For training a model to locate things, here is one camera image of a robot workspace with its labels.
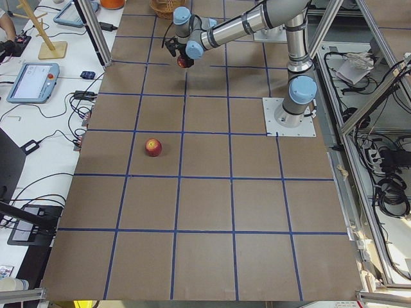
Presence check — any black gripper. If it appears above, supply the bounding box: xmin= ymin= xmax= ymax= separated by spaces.
xmin=165 ymin=37 xmax=188 ymax=58

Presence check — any dark red apple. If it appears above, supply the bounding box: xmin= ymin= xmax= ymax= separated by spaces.
xmin=177 ymin=55 xmax=194 ymax=69

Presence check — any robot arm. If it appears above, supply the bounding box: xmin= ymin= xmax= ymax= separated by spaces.
xmin=275 ymin=1 xmax=317 ymax=128
xmin=162 ymin=1 xmax=309 ymax=67

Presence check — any wicker basket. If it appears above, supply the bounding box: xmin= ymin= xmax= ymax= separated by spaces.
xmin=150 ymin=0 xmax=186 ymax=20

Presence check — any black power adapter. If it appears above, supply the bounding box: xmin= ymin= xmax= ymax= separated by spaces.
xmin=99 ymin=22 xmax=118 ymax=31

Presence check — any orange round object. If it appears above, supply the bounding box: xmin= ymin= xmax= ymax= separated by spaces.
xmin=100 ymin=0 xmax=125 ymax=10

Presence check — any small blue device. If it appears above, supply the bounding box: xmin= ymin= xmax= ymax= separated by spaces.
xmin=80 ymin=71 xmax=96 ymax=80

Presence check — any red yellow apple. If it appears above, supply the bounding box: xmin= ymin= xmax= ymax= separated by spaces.
xmin=144 ymin=138 xmax=162 ymax=157

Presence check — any far teach pendant tablet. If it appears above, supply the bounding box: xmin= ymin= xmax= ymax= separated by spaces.
xmin=53 ymin=1 xmax=83 ymax=28

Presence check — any teach pendant tablet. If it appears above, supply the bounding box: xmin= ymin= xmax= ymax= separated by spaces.
xmin=53 ymin=1 xmax=83 ymax=28
xmin=6 ymin=63 xmax=60 ymax=104

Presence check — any wooden mug tree stand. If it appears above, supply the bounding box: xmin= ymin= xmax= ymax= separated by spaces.
xmin=17 ymin=0 xmax=67 ymax=60

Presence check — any near teach pendant tablet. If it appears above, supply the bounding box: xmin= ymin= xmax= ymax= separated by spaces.
xmin=6 ymin=63 xmax=60 ymax=104

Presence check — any crumpled white paper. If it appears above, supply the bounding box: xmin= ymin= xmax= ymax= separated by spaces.
xmin=336 ymin=52 xmax=374 ymax=85

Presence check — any black monitor stand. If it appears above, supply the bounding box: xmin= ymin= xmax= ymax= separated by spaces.
xmin=0 ymin=128 xmax=64 ymax=277

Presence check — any white power strip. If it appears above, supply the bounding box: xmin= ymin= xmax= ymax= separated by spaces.
xmin=365 ymin=148 xmax=383 ymax=173

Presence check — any aluminium frame post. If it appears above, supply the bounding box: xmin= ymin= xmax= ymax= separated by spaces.
xmin=74 ymin=0 xmax=112 ymax=67

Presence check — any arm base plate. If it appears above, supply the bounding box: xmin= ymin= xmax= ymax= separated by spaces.
xmin=262 ymin=98 xmax=317 ymax=137
xmin=253 ymin=26 xmax=287 ymax=44

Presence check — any aluminium frame cage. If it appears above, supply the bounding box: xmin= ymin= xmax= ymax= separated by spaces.
xmin=309 ymin=1 xmax=410 ymax=292

